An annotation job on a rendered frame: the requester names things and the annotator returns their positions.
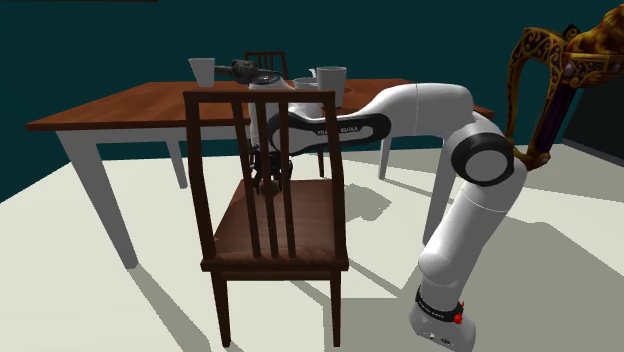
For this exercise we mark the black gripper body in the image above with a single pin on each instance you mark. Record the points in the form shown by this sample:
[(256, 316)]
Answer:
[(275, 164)]

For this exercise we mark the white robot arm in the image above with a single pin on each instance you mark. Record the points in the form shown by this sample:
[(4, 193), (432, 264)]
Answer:
[(468, 219)]

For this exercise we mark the brown wooden slatted chair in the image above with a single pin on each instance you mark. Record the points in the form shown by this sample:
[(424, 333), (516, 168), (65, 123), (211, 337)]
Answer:
[(287, 229)]

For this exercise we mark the white bowl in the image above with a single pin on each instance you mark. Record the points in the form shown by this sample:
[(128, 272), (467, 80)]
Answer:
[(305, 83)]

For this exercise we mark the large white cup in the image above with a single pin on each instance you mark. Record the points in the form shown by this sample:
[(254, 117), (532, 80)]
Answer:
[(332, 83)]

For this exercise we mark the dark grey long tool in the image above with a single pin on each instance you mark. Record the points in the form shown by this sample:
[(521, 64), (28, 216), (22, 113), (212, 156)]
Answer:
[(241, 70)]

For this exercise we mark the small white cup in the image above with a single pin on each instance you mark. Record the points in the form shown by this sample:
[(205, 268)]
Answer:
[(202, 70)]

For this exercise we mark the brown table with white legs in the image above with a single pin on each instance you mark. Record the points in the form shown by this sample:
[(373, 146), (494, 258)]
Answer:
[(146, 105)]

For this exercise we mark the ornate golden purple furniture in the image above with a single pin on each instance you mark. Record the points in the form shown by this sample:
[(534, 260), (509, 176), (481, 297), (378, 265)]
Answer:
[(546, 73)]

